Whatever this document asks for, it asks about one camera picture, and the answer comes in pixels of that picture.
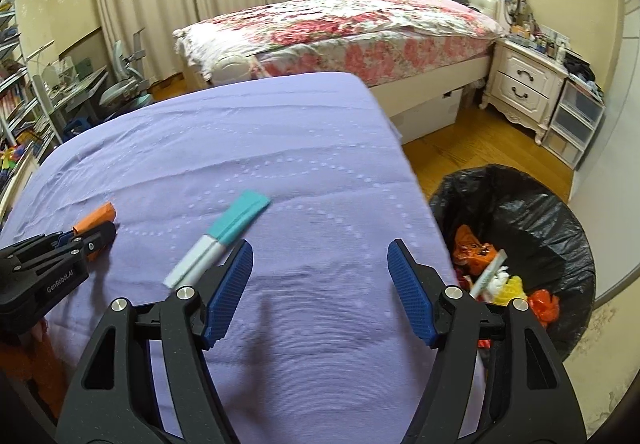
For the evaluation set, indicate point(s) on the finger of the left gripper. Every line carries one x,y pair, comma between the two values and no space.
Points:
92,241
33,247

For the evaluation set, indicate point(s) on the white nightstand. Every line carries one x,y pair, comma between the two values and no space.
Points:
524,86

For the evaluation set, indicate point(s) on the plastic drawer unit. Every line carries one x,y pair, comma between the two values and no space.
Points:
574,121

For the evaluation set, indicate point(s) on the orange plastic bag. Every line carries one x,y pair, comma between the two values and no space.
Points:
545,306

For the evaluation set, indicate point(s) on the grey desk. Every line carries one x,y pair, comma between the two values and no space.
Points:
78,96

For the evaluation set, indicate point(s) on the floral bedspread bed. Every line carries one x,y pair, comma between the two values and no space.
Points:
408,52

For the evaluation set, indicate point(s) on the white bookshelf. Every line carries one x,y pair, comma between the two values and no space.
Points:
24,122

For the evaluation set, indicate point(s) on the white crumpled tissue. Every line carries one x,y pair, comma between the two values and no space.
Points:
496,284

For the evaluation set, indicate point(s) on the yellow foam fruit net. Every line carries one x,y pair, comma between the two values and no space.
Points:
511,290

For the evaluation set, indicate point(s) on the black lined trash bin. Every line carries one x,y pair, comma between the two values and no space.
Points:
544,242

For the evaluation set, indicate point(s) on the purple quilted bed cover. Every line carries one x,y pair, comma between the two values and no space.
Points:
306,169

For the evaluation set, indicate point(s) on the orange paper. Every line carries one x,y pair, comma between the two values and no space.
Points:
105,213

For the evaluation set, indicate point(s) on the white green tube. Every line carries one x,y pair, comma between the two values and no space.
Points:
489,273

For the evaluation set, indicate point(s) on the teal white paper packet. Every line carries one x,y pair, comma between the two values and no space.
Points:
209,248

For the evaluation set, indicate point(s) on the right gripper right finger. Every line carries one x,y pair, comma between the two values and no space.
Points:
528,395

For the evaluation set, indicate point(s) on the orange foil snack wrapper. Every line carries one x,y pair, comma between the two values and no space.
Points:
470,255

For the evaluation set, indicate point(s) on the white storage box under bed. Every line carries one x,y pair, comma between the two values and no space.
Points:
429,117

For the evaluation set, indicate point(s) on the grey green desk chair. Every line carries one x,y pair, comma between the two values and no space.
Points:
131,91

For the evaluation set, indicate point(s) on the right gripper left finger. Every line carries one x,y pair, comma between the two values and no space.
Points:
112,396

